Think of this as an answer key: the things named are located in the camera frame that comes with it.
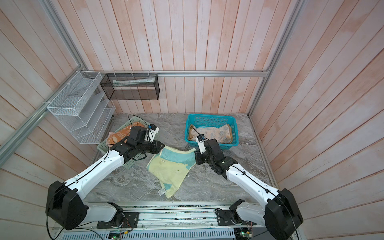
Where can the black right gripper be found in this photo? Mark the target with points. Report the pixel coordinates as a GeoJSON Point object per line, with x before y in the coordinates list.
{"type": "Point", "coordinates": [199, 160]}

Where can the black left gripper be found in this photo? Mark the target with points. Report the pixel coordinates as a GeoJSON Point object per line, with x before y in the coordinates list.
{"type": "Point", "coordinates": [158, 144]}

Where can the green yellow striped towel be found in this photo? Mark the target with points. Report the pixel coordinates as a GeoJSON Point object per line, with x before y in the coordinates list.
{"type": "Point", "coordinates": [171, 166]}

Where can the orange paw print towel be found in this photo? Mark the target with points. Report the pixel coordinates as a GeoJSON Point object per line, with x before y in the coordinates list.
{"type": "Point", "coordinates": [222, 134]}

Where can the teal plastic basket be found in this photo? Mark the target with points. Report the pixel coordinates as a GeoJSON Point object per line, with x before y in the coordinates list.
{"type": "Point", "coordinates": [204, 120]}

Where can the pink orange patterned towel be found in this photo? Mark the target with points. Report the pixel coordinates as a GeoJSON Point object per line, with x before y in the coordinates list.
{"type": "Point", "coordinates": [114, 138]}

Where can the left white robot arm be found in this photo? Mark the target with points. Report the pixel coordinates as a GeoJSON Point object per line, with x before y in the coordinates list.
{"type": "Point", "coordinates": [66, 203]}

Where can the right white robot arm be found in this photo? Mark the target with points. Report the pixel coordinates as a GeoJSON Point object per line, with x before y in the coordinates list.
{"type": "Point", "coordinates": [276, 210]}

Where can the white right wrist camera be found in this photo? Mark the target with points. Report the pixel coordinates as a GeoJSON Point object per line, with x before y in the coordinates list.
{"type": "Point", "coordinates": [200, 139]}

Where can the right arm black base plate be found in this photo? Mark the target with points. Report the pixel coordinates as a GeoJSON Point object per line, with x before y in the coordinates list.
{"type": "Point", "coordinates": [230, 218]}

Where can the black mesh wall basket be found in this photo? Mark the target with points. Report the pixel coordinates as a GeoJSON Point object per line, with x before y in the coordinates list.
{"type": "Point", "coordinates": [131, 86]}

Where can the aluminium mounting rail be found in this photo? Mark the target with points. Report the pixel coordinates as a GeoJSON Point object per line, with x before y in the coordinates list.
{"type": "Point", "coordinates": [169, 221]}

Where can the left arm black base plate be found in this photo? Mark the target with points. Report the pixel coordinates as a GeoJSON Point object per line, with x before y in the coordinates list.
{"type": "Point", "coordinates": [122, 220]}

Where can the white wire mesh shelf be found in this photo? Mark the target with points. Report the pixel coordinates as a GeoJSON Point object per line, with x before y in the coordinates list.
{"type": "Point", "coordinates": [83, 111]}

